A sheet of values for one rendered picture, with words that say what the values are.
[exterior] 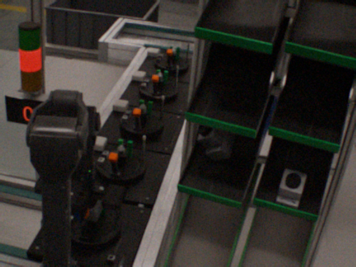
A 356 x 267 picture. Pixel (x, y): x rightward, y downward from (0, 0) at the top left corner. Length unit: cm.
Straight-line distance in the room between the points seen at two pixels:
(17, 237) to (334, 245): 86
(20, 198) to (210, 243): 54
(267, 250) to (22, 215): 64
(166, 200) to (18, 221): 39
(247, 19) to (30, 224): 77
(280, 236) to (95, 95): 114
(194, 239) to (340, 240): 53
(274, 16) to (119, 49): 146
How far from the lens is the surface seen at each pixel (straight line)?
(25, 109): 124
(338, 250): 148
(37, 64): 119
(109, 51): 231
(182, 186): 100
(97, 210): 117
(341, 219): 159
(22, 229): 134
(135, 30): 252
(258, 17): 90
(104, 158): 143
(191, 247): 113
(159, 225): 128
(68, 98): 79
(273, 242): 114
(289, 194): 98
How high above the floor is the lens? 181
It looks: 31 degrees down
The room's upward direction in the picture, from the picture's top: 6 degrees clockwise
